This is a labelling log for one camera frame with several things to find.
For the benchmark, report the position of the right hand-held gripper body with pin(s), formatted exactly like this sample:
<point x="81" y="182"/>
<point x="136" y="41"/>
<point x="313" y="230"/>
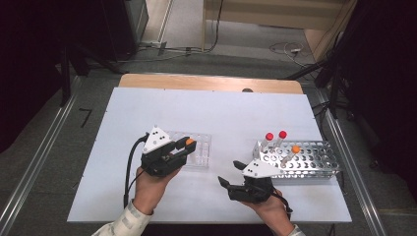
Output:
<point x="255" y="190"/>

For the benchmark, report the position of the orange capped clear tube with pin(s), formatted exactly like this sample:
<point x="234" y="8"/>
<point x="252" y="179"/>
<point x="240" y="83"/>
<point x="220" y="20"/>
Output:
<point x="296" y="149"/>
<point x="189" y="141"/>

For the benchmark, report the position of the clear acrylic tube rack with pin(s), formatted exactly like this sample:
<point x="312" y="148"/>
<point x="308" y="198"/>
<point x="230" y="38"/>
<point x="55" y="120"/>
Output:
<point x="201" y="154"/>

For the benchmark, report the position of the power strip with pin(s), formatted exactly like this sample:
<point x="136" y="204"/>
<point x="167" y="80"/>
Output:
<point x="152" y="44"/>

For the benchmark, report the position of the wooden table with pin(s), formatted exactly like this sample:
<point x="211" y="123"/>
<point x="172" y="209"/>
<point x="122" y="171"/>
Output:
<point x="196" y="82"/>

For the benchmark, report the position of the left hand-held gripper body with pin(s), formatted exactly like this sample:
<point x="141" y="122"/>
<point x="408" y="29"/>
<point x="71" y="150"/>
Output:
<point x="157" y="157"/>

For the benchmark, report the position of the dark curtain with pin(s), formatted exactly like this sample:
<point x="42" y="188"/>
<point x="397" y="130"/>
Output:
<point x="390" y="82"/>
<point x="32" y="65"/>

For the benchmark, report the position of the red capped clear tube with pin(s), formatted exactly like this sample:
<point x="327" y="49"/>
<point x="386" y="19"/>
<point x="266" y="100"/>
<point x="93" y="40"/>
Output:
<point x="282" y="134"/>
<point x="269" y="136"/>

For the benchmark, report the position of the person's left hand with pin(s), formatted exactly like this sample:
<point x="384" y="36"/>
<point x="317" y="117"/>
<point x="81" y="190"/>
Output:
<point x="149" y="191"/>

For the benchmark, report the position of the white board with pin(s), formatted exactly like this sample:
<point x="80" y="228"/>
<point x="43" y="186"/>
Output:
<point x="209" y="114"/>

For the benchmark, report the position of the wooden cabinet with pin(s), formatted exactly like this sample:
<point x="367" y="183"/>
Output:
<point x="278" y="14"/>

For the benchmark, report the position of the black cabinet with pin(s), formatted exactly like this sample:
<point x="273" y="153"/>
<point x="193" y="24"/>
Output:
<point x="121" y="26"/>

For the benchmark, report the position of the aluminium floor rail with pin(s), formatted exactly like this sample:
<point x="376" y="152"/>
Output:
<point x="49" y="141"/>
<point x="347" y="157"/>

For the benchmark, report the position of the black metal stand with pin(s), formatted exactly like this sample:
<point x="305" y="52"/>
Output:
<point x="334" y="88"/>
<point x="65" y="78"/>

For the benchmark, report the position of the metal tube rack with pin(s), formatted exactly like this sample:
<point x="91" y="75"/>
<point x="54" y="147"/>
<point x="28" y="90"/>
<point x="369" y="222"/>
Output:
<point x="314" y="160"/>

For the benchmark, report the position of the person's right hand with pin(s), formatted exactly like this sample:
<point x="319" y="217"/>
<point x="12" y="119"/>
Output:
<point x="270" y="209"/>

